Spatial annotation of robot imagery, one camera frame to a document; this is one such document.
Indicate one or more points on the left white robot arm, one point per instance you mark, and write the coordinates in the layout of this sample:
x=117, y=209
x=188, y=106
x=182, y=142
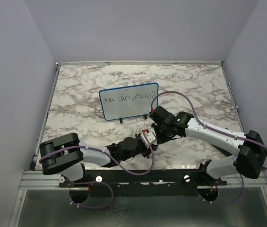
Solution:
x=63, y=155

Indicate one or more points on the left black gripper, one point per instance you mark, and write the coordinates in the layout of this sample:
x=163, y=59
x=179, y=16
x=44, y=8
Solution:
x=147, y=151

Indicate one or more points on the blue framed whiteboard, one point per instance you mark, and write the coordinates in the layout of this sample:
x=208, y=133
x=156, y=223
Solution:
x=130, y=101

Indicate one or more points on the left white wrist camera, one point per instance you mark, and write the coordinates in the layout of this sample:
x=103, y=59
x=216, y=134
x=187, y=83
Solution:
x=148, y=137

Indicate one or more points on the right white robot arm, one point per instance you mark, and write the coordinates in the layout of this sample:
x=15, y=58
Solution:
x=244, y=152

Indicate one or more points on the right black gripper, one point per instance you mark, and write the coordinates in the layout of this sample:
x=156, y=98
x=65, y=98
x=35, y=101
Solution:
x=161, y=139

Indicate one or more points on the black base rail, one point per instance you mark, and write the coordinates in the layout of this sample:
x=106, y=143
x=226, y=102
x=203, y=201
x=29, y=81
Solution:
x=170, y=182

